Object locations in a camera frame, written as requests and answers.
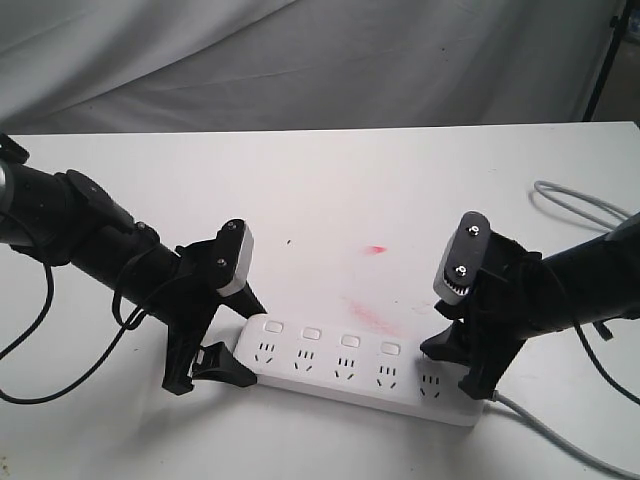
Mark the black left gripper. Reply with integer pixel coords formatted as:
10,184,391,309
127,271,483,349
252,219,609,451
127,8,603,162
160,237,263,395

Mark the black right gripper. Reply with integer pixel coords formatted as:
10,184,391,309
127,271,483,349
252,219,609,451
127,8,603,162
420,232,528,400

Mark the white five-socket power strip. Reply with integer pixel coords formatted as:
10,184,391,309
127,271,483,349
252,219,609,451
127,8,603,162
234,315,483,427

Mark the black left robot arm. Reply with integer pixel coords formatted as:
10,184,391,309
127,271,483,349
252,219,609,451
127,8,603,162
1,135,265,395

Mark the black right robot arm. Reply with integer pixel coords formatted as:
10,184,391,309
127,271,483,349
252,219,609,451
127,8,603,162
420,211,639,400

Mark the grey backdrop cloth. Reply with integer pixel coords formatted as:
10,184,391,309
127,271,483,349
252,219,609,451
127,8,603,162
1,1,623,134

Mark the black tripod stand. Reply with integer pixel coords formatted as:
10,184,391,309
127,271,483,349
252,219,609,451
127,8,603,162
581,0,635,122

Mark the grey power cable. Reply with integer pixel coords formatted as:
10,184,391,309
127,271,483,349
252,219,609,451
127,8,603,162
482,179,640,480

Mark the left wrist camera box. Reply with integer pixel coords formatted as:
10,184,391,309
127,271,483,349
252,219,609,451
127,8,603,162
214,219,254,297

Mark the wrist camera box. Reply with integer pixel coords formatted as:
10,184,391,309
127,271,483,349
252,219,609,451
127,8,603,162
433,211,491,305
214,219,254,297

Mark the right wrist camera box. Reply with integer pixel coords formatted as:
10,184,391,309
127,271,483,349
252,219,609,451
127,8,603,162
433,211,491,305

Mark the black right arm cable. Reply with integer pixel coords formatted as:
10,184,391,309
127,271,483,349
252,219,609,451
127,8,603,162
529,254,640,409

